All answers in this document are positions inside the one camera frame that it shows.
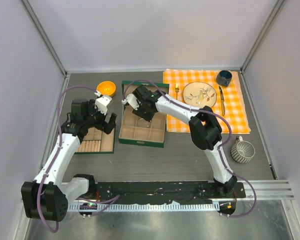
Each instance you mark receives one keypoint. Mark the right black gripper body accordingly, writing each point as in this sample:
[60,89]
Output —
[142,112]

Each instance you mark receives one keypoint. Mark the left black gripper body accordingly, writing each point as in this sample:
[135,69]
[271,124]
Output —
[95,118]

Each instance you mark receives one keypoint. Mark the green jewelry tray insert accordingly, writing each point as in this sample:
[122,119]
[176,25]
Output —
[97,142]

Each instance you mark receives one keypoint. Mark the green jewelry box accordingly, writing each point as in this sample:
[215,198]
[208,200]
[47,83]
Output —
[136,131]

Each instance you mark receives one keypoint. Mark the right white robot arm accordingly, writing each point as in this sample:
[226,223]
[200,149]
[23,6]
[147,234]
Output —
[205,129]

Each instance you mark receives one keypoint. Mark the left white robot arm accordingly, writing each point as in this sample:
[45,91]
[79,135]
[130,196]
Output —
[46,196]

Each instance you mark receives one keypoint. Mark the gold fork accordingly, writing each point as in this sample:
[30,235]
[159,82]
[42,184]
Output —
[176,89]

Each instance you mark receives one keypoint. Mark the orange plastic bowl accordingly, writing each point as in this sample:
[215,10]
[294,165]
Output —
[107,88]

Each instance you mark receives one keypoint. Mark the beige bird pattern plate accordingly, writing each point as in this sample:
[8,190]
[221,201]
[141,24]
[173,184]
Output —
[199,94]

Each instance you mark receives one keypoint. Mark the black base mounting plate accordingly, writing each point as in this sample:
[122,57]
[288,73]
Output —
[164,192]

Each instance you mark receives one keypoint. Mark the gold knife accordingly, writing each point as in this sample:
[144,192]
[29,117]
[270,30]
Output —
[222,101]

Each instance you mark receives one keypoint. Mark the dark blue mug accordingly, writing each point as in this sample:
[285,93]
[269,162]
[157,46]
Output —
[224,78]

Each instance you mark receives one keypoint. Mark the orange white checkered cloth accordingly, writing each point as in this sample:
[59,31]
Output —
[235,109]

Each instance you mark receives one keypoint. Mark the grey ribbed cup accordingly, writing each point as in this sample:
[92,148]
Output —
[242,151]

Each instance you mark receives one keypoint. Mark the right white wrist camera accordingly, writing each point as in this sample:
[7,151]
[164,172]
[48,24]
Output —
[132,101]

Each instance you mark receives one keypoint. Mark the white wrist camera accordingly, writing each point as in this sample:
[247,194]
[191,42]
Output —
[132,101]
[101,102]

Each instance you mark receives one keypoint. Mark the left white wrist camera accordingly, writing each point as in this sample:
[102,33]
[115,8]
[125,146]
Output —
[101,102]

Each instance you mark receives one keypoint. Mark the white slotted cable duct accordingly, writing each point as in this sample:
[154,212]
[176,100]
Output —
[80,206]

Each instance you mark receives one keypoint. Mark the aluminium frame rail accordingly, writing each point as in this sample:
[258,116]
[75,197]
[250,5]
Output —
[265,190]

